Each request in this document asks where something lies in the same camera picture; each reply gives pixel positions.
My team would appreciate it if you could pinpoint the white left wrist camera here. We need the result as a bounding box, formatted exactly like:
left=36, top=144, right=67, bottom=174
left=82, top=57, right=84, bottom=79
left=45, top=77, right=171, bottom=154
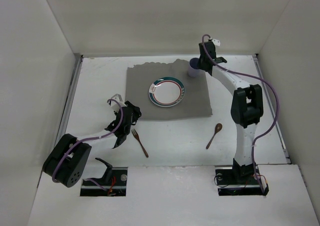
left=107, top=94, right=125, bottom=112

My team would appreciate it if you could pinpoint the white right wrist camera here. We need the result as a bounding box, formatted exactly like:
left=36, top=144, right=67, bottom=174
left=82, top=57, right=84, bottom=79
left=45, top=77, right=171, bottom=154
left=210, top=38, right=221, bottom=47

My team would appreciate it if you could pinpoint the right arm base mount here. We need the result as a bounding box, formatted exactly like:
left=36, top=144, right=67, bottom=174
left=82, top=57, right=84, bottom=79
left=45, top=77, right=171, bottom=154
left=214, top=167, right=269, bottom=196

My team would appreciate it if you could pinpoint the aluminium table rail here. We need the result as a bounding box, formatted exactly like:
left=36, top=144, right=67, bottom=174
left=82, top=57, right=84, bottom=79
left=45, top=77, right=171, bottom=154
left=252, top=54, right=292, bottom=164
left=49, top=53, right=83, bottom=154

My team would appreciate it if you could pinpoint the brown wooden fork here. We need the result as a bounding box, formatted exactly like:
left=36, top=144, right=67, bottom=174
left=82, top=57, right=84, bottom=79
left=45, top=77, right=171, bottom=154
left=132, top=129, right=149, bottom=158

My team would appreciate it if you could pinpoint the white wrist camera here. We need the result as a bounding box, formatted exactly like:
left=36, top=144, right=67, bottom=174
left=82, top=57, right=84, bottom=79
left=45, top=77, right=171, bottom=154
left=210, top=38, right=221, bottom=47
left=107, top=94, right=125, bottom=112

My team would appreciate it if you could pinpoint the left aluminium table rail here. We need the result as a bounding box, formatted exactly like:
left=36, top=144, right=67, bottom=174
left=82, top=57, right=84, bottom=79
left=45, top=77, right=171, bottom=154
left=49, top=53, right=83, bottom=154

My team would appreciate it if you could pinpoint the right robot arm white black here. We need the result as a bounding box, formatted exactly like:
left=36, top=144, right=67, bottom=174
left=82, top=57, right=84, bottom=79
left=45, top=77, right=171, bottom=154
left=197, top=41, right=264, bottom=184

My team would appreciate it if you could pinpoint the lilac plastic cup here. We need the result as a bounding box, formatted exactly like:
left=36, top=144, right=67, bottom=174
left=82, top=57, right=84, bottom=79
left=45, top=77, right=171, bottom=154
left=187, top=58, right=200, bottom=78

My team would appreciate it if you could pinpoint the brown wooden spoon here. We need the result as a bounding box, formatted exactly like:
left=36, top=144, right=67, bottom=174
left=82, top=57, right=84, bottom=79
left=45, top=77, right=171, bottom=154
left=205, top=123, right=223, bottom=150

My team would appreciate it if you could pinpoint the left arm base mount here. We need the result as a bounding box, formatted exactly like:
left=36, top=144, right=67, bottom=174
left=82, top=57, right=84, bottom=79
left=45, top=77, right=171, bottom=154
left=79, top=167, right=128, bottom=197

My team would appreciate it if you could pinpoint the right aluminium table rail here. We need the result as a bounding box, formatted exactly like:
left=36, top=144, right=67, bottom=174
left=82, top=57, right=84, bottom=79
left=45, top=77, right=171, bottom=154
left=252, top=54, right=292, bottom=164

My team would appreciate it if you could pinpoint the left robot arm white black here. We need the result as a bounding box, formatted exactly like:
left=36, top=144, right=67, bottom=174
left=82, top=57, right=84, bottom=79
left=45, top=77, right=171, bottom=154
left=42, top=98, right=142, bottom=188

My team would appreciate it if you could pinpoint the white plate green red rim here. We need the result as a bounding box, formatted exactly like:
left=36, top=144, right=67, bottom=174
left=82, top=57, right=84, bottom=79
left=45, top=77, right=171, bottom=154
left=148, top=77, right=185, bottom=108

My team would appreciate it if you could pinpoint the grey cloth napkin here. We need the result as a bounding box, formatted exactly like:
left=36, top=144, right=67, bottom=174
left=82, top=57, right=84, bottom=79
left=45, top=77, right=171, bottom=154
left=125, top=59, right=212, bottom=121

